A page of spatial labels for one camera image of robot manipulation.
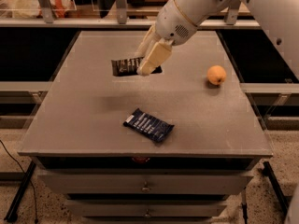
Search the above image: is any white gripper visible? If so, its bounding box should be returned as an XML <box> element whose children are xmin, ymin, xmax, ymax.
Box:
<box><xmin>135</xmin><ymin>0</ymin><xmax>197</xmax><ymax>76</ymax></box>

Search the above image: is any dark chocolate rxbar wrapper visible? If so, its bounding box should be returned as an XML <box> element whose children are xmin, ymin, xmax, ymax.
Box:
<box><xmin>111</xmin><ymin>56</ymin><xmax>163</xmax><ymax>77</ymax></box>

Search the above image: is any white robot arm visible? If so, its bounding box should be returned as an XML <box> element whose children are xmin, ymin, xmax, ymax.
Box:
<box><xmin>136</xmin><ymin>0</ymin><xmax>299</xmax><ymax>77</ymax></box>

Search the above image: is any blue blueberry rxbar wrapper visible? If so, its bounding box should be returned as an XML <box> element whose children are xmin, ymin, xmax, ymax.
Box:
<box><xmin>123</xmin><ymin>108</ymin><xmax>174</xmax><ymax>143</ymax></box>

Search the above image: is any orange round fruit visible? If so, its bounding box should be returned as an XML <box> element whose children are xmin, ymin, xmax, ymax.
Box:
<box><xmin>206</xmin><ymin>65</ymin><xmax>227</xmax><ymax>85</ymax></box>

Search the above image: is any grey drawer cabinet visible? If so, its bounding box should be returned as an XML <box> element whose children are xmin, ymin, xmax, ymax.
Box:
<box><xmin>21</xmin><ymin>31</ymin><xmax>272</xmax><ymax>224</ymax></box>

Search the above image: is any orange white plastic bag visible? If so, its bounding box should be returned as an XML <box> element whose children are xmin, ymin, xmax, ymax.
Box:
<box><xmin>0</xmin><ymin>0</ymin><xmax>74</xmax><ymax>19</ymax></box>

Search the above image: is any upper drawer metal knob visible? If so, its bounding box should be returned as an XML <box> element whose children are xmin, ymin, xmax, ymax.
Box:
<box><xmin>141</xmin><ymin>182</ymin><xmax>150</xmax><ymax>193</ymax></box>

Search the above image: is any drawer metal knob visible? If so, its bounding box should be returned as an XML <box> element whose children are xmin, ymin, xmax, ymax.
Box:
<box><xmin>144</xmin><ymin>210</ymin><xmax>151</xmax><ymax>218</ymax></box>
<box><xmin>141</xmin><ymin>182</ymin><xmax>150</xmax><ymax>193</ymax></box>

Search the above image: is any lower drawer metal knob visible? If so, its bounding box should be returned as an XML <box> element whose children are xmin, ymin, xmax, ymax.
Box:
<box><xmin>144</xmin><ymin>210</ymin><xmax>151</xmax><ymax>218</ymax></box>

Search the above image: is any black right floor rail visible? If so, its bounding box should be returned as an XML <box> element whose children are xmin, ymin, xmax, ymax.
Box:
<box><xmin>262</xmin><ymin>161</ymin><xmax>291</xmax><ymax>216</ymax></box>

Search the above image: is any black floor rail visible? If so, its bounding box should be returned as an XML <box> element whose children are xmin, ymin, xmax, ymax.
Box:
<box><xmin>262</xmin><ymin>161</ymin><xmax>291</xmax><ymax>216</ymax></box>
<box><xmin>2</xmin><ymin>161</ymin><xmax>36</xmax><ymax>223</ymax></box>

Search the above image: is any black floor cable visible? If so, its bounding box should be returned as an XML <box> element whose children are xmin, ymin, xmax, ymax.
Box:
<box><xmin>0</xmin><ymin>139</ymin><xmax>39</xmax><ymax>224</ymax></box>

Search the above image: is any black left floor rail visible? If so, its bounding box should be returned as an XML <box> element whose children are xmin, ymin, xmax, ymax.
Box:
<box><xmin>2</xmin><ymin>161</ymin><xmax>36</xmax><ymax>223</ymax></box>

